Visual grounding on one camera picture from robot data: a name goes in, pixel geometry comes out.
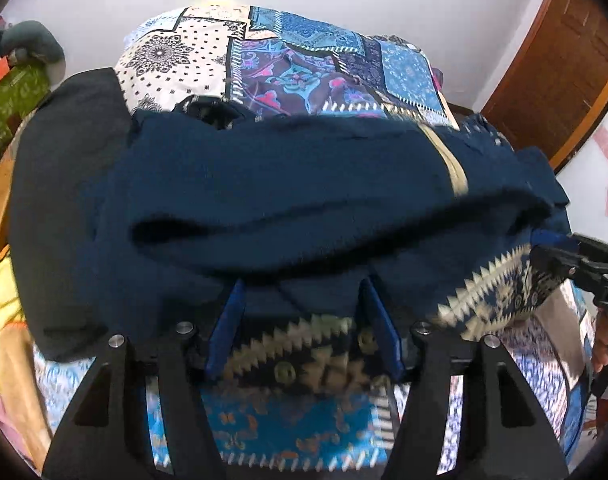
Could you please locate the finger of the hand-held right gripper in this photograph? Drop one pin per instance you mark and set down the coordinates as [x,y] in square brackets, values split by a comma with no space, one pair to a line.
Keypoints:
[599,250]
[569,265]

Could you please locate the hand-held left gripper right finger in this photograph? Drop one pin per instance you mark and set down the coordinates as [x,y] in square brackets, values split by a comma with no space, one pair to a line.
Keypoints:
[384,325]

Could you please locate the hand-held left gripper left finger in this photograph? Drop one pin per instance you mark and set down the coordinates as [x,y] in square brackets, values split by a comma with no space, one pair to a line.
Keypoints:
[228,325]

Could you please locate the navy patterned hoodie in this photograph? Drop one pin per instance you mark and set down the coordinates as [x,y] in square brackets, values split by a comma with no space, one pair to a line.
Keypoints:
[294,210]

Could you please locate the person's right hand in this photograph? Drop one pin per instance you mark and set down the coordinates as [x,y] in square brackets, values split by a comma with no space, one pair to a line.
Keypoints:
[604,340]

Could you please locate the brown wooden door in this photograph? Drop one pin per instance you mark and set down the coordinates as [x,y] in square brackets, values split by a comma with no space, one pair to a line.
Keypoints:
[564,70]

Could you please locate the black garment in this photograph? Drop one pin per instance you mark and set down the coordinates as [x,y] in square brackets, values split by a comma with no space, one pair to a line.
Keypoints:
[58,200]

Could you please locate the purple pink cloth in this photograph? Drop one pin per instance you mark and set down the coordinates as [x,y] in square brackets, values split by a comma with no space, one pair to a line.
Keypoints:
[438,80]

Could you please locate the yellow cloth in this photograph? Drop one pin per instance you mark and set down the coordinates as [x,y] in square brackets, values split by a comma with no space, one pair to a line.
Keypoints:
[1,310]

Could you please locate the beige pink blanket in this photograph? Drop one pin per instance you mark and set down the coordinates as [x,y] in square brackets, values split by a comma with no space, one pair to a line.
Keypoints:
[13,410]

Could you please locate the patchwork printed bedspread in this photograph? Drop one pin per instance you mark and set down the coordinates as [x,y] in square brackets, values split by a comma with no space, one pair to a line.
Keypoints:
[294,75]

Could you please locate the green printed box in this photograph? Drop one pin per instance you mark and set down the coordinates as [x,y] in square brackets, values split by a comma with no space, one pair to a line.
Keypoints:
[11,105]

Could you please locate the grey plush toy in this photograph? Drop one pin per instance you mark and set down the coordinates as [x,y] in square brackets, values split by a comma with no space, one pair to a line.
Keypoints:
[31,42]

